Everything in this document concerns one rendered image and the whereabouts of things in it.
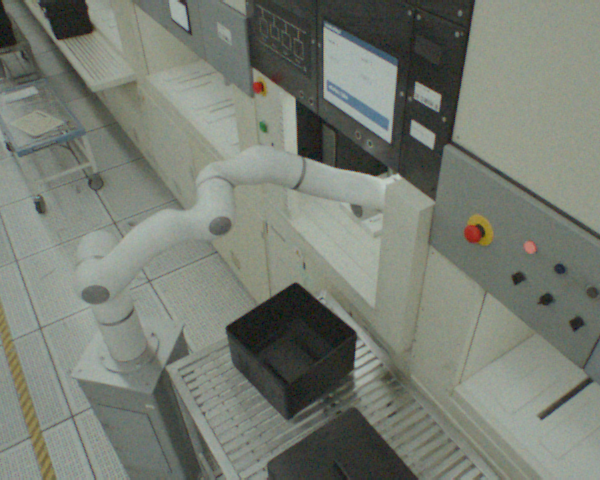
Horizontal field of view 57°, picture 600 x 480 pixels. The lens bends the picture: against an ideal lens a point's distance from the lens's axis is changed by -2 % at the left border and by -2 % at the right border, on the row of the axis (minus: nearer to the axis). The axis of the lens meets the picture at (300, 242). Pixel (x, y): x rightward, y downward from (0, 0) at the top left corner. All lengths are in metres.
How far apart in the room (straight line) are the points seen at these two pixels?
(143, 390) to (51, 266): 1.81
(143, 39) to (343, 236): 1.72
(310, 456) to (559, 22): 1.10
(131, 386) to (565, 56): 1.43
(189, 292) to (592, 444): 2.11
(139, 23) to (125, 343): 1.89
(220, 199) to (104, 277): 0.37
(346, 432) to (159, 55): 2.36
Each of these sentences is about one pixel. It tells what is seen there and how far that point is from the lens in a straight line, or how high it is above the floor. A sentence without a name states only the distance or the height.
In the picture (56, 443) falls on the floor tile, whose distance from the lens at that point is 2.72.
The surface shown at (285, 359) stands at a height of 0.77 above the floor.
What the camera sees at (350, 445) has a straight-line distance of 1.50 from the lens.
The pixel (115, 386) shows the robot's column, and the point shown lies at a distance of 1.82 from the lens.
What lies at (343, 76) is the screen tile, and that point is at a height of 1.56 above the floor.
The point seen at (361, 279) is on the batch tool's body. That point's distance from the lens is 1.84.
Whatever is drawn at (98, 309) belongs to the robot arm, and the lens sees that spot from 1.69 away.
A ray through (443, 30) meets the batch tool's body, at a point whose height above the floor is 1.78.
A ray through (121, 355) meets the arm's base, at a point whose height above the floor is 0.80.
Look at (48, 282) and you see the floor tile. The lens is 3.39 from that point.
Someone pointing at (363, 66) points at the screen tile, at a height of 1.62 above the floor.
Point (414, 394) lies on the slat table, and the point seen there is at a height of 0.76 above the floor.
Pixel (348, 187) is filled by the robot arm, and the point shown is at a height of 1.31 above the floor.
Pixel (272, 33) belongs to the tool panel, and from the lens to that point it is 1.72.
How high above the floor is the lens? 2.19
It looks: 42 degrees down
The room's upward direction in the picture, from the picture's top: 2 degrees counter-clockwise
